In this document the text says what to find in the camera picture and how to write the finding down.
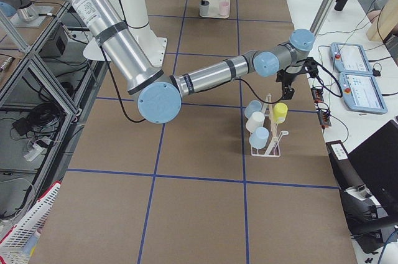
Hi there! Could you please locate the light blue plastic cup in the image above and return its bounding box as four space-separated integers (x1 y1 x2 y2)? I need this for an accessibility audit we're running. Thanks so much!
249 127 269 149

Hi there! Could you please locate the yellow plastic cup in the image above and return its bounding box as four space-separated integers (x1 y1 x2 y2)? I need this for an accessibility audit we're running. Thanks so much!
273 102 288 124

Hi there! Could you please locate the black laptop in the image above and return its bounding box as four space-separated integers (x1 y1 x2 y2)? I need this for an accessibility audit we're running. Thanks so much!
336 120 397 214

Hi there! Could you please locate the cream plastic tray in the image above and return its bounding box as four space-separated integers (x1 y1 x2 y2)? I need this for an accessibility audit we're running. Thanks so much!
207 0 231 19

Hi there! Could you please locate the teach pendant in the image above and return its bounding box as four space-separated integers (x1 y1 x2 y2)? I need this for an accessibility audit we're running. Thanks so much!
330 42 372 75
339 72 388 114

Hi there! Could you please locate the white wire cup rack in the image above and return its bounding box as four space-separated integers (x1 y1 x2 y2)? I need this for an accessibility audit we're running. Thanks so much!
248 93 289 158

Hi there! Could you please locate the grey plastic cup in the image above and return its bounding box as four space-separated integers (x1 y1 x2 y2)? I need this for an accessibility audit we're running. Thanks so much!
199 0 210 17

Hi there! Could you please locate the upper teach pendant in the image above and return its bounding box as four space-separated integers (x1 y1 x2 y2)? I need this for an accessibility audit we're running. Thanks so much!
330 42 372 75

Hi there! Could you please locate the cream white plastic cup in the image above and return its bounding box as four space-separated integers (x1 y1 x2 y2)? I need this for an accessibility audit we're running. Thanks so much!
246 111 265 133

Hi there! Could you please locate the lower teach pendant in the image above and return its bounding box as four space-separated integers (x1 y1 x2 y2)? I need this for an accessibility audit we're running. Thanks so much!
339 72 388 114

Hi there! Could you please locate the white plastic basket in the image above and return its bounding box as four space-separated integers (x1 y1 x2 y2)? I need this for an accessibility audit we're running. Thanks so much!
1 181 61 263

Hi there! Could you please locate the pink plastic cup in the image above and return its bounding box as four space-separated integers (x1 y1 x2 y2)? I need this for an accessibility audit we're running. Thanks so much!
218 1 229 16

